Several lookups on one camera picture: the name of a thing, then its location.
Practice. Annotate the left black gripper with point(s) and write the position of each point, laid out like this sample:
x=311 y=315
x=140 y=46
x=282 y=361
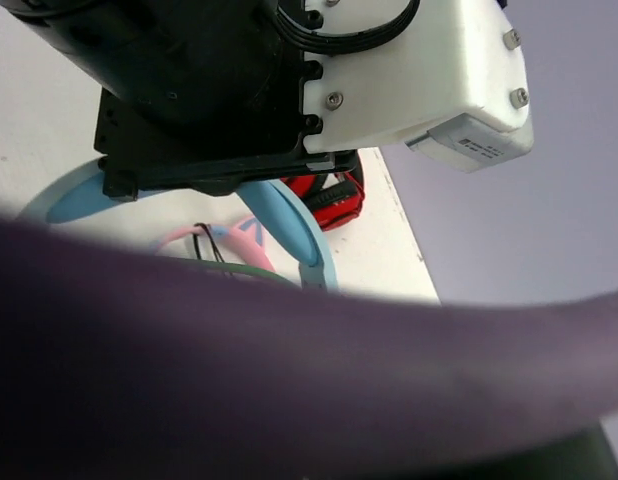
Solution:
x=195 y=94

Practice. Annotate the light blue headphones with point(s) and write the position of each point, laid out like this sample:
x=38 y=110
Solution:
x=80 y=193

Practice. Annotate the pink blue cat-ear headphones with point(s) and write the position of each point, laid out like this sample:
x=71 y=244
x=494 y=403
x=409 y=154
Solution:
x=246 y=239

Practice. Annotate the red black headphones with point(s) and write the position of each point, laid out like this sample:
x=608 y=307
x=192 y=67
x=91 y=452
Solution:
x=336 y=205

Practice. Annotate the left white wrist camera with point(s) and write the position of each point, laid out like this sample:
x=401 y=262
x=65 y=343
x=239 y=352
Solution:
x=446 y=78

